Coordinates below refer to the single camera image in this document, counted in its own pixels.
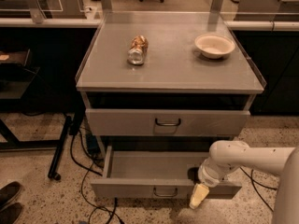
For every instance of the white horizontal rail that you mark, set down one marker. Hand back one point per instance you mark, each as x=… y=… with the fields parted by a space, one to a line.
x=277 y=26

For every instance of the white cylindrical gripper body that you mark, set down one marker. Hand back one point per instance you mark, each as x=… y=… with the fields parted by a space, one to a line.
x=207 y=177

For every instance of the white paper bowl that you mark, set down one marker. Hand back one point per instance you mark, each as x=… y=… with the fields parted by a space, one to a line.
x=214 y=46

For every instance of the grey drawer cabinet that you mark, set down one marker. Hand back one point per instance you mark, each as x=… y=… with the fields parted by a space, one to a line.
x=175 y=74

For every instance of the dark shoe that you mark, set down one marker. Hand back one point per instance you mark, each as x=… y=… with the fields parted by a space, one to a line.
x=10 y=214
x=8 y=193

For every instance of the grey top drawer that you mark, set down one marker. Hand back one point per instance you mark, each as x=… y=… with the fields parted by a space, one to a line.
x=162 y=122

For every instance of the grey drawer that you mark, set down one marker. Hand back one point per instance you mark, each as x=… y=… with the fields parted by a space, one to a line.
x=162 y=122
x=148 y=174

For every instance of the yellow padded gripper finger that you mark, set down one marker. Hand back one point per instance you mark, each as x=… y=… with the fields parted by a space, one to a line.
x=199 y=193

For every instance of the dark shoe upper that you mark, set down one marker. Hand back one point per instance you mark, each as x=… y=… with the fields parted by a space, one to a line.
x=8 y=193

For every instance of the dark shoe lower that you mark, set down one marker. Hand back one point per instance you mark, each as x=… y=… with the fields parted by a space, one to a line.
x=10 y=214

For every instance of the crushed golden drink can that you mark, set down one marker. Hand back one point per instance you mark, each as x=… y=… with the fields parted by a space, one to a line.
x=138 y=50

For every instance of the black side table frame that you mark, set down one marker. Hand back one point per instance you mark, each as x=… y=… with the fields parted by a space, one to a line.
x=17 y=75

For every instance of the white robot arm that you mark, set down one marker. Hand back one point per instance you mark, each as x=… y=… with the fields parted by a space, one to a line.
x=227 y=156

